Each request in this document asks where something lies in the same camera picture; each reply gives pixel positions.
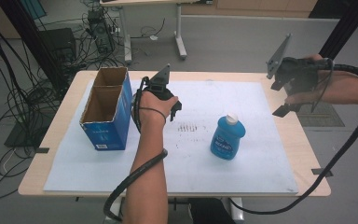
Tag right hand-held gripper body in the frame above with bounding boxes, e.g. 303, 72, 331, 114
266, 33, 334, 96

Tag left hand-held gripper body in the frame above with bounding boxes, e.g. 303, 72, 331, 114
142, 63, 175, 101

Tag blue bottle with white cap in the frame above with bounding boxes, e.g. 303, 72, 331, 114
210, 112, 247, 161

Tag person's left hand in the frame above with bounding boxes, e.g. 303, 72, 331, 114
131, 91, 179, 132

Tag person's right hand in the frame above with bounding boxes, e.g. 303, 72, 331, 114
283, 53, 354, 107

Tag dark grey floor plate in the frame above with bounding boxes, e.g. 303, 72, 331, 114
296, 102, 346, 128

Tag white background desk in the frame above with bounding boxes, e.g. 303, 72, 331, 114
99, 0, 214, 64

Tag blue cardboard box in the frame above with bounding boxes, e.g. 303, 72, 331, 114
79, 66, 134, 151

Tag white foam board mat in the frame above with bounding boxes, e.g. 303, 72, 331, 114
43, 78, 299, 195

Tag black computer tower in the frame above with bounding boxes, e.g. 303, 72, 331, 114
86, 8, 117, 54

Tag person's legs in black pants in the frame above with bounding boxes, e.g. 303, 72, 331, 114
187, 197, 238, 224

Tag black box on floor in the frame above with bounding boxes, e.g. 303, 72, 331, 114
39, 27, 77, 63

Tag white table leg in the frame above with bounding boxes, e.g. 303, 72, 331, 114
103, 196, 129, 224
227, 197, 245, 224

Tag black corrugated right gripper cable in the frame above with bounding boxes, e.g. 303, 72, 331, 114
228, 63, 358, 216

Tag black metal stand post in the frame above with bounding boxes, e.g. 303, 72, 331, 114
318, 0, 358, 61
0, 0, 68, 92

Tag bundle of black floor cables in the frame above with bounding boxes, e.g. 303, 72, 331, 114
0, 0, 129, 202

